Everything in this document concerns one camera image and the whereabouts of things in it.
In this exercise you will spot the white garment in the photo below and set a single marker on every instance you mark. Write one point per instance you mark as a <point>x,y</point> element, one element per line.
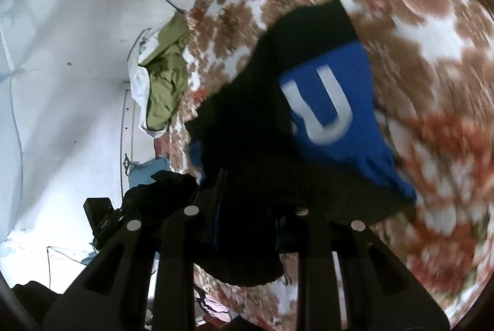
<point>138,84</point>

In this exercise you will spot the brown floral blanket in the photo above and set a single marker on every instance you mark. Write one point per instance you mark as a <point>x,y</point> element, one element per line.
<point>424,26</point>

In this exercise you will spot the olive green jacket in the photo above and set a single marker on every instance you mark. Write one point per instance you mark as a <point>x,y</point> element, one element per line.
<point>166,84</point>

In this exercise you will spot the blue and black hooded jacket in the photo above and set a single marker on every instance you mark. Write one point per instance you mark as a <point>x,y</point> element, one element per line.
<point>332,145</point>

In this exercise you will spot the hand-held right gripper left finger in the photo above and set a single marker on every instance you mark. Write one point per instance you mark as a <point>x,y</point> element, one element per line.
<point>177,238</point>

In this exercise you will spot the teal printed shirt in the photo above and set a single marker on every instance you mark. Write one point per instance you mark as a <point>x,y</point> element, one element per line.
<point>148,172</point>

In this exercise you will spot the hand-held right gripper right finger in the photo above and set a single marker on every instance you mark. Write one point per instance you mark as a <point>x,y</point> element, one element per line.
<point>312,246</point>

